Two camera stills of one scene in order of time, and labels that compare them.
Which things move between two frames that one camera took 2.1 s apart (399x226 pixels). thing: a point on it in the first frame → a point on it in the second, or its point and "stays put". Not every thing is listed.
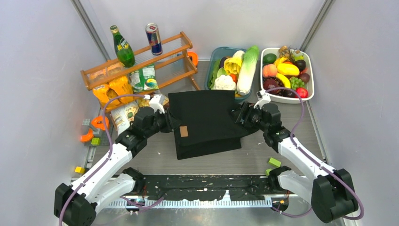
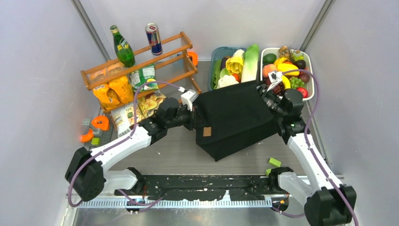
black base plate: (208, 187) stays put
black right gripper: (244, 112) → (262, 91)
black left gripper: (171, 123) → (195, 122)
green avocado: (269, 59) stays put
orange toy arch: (98, 122) stays put
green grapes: (296, 83) stays put
